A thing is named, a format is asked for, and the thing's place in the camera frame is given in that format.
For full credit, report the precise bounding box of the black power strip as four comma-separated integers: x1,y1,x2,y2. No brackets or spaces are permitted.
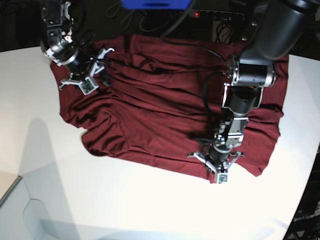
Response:
189,9,245,21

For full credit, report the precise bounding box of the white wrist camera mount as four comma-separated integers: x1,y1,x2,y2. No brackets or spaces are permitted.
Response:
79,76,99,96
214,172,228,184

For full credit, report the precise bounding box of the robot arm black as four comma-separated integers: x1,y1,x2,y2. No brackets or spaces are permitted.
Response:
168,0,320,183
40,0,115,96

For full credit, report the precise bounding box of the blue box at top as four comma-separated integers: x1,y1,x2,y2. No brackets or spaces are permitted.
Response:
120,0,192,10

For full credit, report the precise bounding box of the dark red t-shirt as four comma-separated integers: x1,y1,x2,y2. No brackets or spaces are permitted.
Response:
49,34,290,185

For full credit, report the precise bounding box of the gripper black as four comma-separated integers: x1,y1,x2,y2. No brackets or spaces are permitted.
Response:
187,124,245,174
41,41,115,90

